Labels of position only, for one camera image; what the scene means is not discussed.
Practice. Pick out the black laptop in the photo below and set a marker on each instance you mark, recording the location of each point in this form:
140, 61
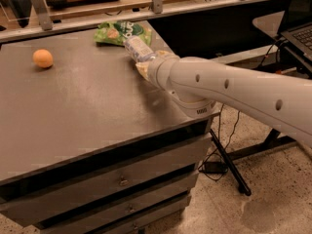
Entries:
296, 26

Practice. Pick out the orange fruit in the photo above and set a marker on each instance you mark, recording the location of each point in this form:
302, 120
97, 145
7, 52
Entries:
43, 58

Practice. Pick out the clear blue plastic water bottle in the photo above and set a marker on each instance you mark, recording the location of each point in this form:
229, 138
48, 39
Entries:
138, 50

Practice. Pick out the grey drawer cabinet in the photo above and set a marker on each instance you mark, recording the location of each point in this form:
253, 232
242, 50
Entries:
87, 146

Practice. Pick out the black power adapter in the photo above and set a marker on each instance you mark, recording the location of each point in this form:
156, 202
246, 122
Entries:
215, 168

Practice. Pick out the black metal table leg frame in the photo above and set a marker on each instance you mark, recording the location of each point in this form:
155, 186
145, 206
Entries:
273, 140

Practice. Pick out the green rice chip bag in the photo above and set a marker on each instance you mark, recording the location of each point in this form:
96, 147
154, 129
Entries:
116, 32

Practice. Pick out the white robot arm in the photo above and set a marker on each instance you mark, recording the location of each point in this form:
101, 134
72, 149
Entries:
282, 102

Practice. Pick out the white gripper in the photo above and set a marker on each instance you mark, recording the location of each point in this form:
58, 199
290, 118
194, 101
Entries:
154, 68

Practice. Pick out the wooden shelf with metal rails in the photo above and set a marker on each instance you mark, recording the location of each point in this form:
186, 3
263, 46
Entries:
45, 20

